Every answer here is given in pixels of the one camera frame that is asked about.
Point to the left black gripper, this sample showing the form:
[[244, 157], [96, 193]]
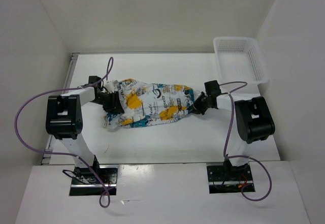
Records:
[[115, 106]]

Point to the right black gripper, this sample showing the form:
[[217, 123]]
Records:
[[196, 107]]

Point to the patterned white teal yellow shorts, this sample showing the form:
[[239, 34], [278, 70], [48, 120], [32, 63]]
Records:
[[149, 104]]

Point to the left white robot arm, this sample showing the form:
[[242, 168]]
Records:
[[64, 119]]

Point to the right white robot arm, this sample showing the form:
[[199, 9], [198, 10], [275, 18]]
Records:
[[250, 122]]

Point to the white plastic basket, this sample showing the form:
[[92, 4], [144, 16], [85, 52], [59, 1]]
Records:
[[240, 59]]

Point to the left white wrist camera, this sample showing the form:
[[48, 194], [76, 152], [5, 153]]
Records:
[[111, 86]]

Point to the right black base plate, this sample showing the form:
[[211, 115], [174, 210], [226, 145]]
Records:
[[215, 180]]

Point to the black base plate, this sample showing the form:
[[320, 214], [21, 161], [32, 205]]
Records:
[[215, 180], [84, 183]]

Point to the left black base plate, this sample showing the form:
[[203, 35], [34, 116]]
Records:
[[84, 183]]

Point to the aluminium table edge rail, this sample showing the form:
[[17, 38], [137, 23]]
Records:
[[49, 147]]

